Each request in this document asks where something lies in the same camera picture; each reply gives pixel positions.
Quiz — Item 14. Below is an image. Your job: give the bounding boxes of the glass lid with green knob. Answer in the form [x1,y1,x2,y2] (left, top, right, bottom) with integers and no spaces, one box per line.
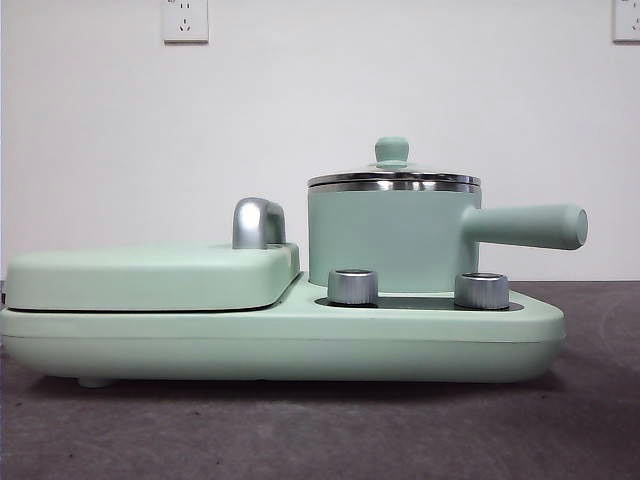
[305,137,482,187]

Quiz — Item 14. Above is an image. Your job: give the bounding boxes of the silver control knob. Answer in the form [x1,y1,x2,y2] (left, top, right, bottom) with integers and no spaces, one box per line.
[453,272,510,309]
[325,268,380,305]

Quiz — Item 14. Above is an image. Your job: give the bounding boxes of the black control panel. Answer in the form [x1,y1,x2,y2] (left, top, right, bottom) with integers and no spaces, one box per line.
[312,294,524,312]

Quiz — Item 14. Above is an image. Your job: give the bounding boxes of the green hinged griddle cover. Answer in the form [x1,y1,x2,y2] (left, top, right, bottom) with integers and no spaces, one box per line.
[4,240,304,314]

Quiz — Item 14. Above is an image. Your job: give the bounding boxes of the green breakfast machine base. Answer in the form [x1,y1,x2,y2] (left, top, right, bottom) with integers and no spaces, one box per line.
[0,282,566,389]

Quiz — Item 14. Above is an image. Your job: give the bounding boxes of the green steamer pot with handle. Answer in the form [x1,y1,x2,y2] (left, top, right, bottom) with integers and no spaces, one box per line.
[305,180,590,297]

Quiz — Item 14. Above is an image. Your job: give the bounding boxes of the silver cover handle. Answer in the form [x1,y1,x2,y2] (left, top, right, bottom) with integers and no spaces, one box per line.
[230,197,287,250]

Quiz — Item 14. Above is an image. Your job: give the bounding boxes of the white wall socket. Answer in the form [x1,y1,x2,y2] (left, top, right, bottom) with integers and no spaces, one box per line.
[162,0,210,45]
[612,0,640,44]

